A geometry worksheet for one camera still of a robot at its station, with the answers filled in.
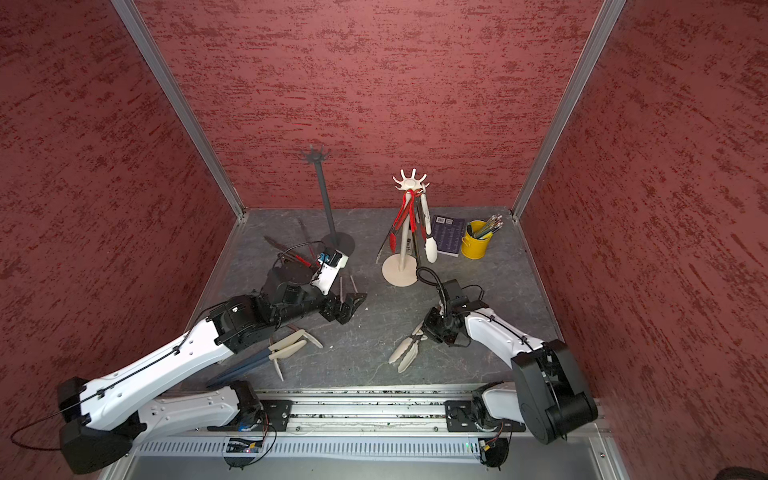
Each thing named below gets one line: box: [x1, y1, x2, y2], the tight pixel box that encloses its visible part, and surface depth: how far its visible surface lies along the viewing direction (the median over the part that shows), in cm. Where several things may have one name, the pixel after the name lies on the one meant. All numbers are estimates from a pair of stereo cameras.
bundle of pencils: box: [473, 214, 504, 239], surface depth 99 cm
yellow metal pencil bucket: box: [461, 220, 493, 260], surface depth 103 cm
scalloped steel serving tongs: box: [388, 321, 428, 373], surface depth 85 cm
